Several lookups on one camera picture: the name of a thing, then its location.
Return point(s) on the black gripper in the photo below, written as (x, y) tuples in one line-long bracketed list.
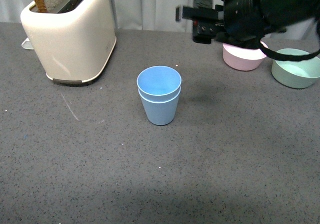
[(244, 22)]

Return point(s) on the blue cup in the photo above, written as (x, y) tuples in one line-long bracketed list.
[(159, 83), (160, 113)]

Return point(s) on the pink bowl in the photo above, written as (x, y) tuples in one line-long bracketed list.
[(242, 59)]

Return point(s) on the green bowl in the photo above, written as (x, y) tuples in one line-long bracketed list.
[(295, 74)]

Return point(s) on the cream white toaster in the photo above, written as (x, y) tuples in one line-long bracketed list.
[(73, 46)]

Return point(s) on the white power plug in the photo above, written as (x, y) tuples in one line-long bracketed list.
[(26, 44)]

